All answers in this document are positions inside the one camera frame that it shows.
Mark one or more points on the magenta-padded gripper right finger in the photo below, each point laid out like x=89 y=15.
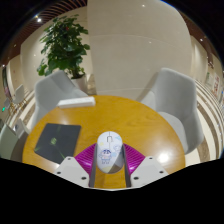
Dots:
x=146 y=170

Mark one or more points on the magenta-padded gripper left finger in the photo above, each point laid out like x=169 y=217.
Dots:
x=74 y=170

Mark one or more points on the white cartoon-print computer mouse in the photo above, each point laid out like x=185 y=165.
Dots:
x=110 y=151

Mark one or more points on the black mouse pad green lines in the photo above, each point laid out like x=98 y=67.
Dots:
x=56 y=141

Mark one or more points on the white rectangular box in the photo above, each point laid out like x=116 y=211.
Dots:
x=76 y=102

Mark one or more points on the grey-green armchair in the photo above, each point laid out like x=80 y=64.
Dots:
x=10 y=141

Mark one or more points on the grey upholstered armchair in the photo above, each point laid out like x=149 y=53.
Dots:
x=176 y=103
x=53 y=93

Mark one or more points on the white plant pot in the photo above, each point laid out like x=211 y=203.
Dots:
x=80 y=83

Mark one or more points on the small white chair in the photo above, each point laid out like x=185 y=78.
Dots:
x=19 y=94

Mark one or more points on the green leafy plant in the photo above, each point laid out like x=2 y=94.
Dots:
x=65 y=46

